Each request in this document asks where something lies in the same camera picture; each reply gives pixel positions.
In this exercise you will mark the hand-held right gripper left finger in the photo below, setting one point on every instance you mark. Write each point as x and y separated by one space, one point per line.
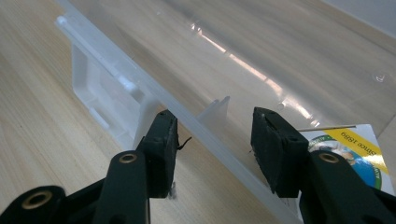
160 155

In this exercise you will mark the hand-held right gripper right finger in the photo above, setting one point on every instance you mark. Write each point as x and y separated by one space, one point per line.
277 152

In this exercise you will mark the clear plastic storage box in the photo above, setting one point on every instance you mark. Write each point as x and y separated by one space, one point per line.
249 49

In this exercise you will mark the white plastic box latch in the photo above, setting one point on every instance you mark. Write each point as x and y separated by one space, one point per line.
99 90

